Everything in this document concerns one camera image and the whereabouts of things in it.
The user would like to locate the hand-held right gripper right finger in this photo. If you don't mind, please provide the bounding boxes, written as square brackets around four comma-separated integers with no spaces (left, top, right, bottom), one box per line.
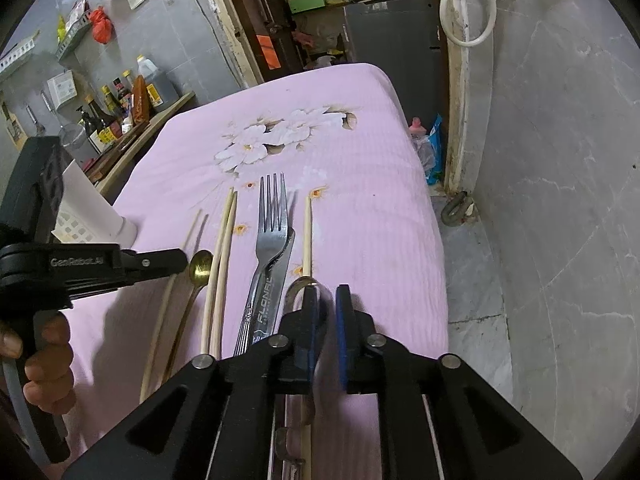
[335,284,585,480]

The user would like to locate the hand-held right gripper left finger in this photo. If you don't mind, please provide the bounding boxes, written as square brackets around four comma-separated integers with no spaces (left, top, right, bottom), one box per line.
[60,285,322,480]

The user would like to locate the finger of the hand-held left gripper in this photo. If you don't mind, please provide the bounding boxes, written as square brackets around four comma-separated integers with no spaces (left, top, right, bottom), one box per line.
[70,275,171,307]
[120,248,189,282]

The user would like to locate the silver spoon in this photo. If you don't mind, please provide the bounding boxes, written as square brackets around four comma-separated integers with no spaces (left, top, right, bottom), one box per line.
[284,276,322,321]

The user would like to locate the gold long-handled spoon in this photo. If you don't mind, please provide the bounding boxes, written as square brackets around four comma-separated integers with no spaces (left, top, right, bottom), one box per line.
[165,250,214,376]

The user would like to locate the silver table knife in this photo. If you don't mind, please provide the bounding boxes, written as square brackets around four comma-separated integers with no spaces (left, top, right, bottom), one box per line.
[250,232,297,347]

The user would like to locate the white plastic utensil basket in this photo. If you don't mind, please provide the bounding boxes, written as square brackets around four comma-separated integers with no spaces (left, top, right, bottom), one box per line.
[50,159,138,246]

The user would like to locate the silver fork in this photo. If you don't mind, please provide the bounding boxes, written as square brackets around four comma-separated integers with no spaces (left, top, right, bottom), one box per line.
[234,174,296,357]

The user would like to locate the person's left hand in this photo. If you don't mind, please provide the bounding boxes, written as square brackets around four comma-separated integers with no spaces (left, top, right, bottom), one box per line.
[0,312,74,414]

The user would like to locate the wooden cutting board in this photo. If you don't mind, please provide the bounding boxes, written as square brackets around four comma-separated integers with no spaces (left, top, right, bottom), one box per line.
[85,120,151,182]

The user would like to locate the metal mesh strainer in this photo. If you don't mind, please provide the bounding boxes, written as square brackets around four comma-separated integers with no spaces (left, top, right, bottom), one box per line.
[41,91,88,153]

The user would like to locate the yellow label soy sauce bottle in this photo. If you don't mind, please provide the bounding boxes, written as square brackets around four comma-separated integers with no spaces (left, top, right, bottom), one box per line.
[85,95,117,153]

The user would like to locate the wooden knife holder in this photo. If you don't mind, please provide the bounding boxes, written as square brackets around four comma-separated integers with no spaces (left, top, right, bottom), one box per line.
[0,102,26,148]

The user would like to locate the pink floral blanket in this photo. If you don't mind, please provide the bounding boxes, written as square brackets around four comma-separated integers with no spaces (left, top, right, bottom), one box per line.
[60,62,448,480]

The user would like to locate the dark pump bottle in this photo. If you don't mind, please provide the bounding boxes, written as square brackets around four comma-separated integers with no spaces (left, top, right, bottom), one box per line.
[76,106,101,152]

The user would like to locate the metal peeler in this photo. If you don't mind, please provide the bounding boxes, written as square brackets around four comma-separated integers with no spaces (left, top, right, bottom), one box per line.
[25,106,46,137]

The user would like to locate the metal shackle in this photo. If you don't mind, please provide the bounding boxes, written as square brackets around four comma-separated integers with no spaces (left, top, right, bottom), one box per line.
[440,192,476,228]

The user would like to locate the orange-brown sauce pouch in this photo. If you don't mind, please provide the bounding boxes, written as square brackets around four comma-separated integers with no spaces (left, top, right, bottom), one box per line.
[131,75,151,123]

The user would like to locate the dark sauce bottle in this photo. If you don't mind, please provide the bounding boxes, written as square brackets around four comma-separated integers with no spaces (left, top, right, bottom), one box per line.
[102,85,123,122]

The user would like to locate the red cap sauce bottle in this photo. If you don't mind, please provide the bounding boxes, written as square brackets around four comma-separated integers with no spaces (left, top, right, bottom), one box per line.
[112,78,132,111]

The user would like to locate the blue packet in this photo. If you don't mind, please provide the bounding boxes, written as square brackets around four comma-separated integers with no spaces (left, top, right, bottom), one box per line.
[425,114,445,186]

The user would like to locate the red plastic bag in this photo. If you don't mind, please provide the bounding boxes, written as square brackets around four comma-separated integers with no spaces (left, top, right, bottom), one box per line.
[90,7,113,45]

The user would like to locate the grey appliance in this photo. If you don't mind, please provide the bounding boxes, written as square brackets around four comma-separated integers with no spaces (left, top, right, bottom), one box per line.
[344,0,448,126]

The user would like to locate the grey cable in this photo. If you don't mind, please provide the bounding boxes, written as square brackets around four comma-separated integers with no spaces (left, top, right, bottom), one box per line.
[2,357,51,466]

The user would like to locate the white wall box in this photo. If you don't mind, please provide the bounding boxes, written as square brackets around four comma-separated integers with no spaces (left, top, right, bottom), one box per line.
[47,70,78,108]

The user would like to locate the white wall shelf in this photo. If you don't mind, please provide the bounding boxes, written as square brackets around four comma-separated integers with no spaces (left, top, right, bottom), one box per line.
[0,30,41,73]

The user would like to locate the grey wall shelf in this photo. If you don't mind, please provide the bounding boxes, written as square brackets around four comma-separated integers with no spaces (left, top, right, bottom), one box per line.
[55,7,96,58]

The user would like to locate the white hose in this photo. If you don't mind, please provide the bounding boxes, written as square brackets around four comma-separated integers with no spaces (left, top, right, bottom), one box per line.
[440,0,497,48]

